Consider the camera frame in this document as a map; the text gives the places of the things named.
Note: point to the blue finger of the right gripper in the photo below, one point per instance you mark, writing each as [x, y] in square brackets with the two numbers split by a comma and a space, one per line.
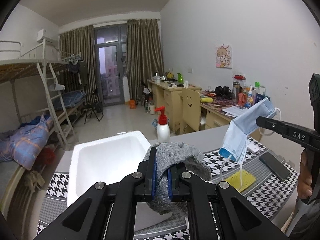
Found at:
[280, 127]

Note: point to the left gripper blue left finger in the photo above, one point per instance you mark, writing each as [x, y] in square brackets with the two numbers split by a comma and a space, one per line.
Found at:
[153, 161]

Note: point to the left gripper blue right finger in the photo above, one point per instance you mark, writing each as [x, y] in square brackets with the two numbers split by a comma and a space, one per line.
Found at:
[169, 179]

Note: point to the light blue face mask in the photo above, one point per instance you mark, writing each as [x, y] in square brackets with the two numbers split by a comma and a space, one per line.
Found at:
[234, 145]

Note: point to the yellow foam net sleeve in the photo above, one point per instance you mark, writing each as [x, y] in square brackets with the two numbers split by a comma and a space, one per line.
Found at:
[241, 180]

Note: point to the person right hand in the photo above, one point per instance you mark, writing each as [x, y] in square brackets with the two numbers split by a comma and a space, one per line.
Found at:
[304, 188]

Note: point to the white lotion pump bottle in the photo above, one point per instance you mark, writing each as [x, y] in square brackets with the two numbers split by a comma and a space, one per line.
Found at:
[163, 129]

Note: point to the white remote control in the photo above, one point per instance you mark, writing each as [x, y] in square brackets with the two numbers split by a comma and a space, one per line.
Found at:
[252, 147]

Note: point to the black smartphone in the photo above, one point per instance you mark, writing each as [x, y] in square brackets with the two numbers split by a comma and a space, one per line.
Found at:
[275, 166]

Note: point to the white styrofoam box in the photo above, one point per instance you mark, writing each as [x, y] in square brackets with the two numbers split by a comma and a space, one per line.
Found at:
[108, 160]

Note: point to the orange floor bottle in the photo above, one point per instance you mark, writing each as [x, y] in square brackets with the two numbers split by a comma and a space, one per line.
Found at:
[132, 104]

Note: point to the white papers on desk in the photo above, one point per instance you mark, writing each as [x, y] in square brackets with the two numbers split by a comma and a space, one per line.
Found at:
[234, 111]

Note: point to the houndstooth table mat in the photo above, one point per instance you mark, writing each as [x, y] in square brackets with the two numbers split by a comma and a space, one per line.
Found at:
[256, 181]

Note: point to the wooden smiley chair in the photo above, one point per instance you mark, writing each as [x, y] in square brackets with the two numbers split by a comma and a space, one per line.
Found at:
[191, 109]

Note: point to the black headphones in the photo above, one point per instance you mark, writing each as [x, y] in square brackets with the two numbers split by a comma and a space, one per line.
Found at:
[223, 92]

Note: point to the wooden desk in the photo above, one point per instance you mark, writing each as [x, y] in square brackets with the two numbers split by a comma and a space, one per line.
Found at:
[171, 98]

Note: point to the black folding chair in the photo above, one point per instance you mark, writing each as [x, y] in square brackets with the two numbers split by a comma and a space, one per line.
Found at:
[95, 106]

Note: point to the right brown curtain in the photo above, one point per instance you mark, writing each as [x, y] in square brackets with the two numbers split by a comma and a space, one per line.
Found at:
[143, 52]

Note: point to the brown curtain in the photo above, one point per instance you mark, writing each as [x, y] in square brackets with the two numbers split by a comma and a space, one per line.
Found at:
[77, 49]
[143, 52]

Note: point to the left brown curtain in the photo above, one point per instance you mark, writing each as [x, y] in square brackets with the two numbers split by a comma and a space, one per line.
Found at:
[77, 49]

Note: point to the glass balcony door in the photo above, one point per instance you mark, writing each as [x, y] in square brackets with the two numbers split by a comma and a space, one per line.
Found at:
[110, 50]

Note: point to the metal bunk bed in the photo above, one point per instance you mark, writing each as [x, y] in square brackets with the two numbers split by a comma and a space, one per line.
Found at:
[37, 89]

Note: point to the blue plaid quilt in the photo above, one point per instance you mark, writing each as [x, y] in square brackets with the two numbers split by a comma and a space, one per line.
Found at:
[24, 144]

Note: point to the white air conditioner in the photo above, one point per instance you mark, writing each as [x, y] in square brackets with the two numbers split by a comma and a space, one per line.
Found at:
[42, 35]

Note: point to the anime wall poster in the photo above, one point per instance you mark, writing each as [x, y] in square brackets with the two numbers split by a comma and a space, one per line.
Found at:
[223, 57]

